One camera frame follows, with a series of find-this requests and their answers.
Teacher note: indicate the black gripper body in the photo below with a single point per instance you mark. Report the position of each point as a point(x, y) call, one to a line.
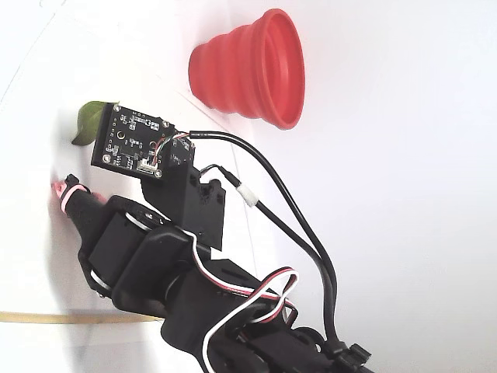
point(109, 229)

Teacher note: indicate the pink padded gripper finger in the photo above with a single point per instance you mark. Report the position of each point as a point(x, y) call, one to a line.
point(77, 210)
point(99, 198)

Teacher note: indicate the red collapsible silicone cup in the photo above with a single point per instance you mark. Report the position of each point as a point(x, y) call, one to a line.
point(233, 70)

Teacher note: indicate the white board panel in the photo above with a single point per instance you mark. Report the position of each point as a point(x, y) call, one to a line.
point(31, 233)

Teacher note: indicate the green leaf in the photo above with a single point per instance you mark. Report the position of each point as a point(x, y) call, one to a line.
point(87, 120)

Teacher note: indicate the thin wooden strip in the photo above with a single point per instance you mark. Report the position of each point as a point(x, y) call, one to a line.
point(58, 318)

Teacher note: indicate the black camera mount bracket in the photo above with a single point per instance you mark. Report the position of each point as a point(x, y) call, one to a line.
point(202, 210)

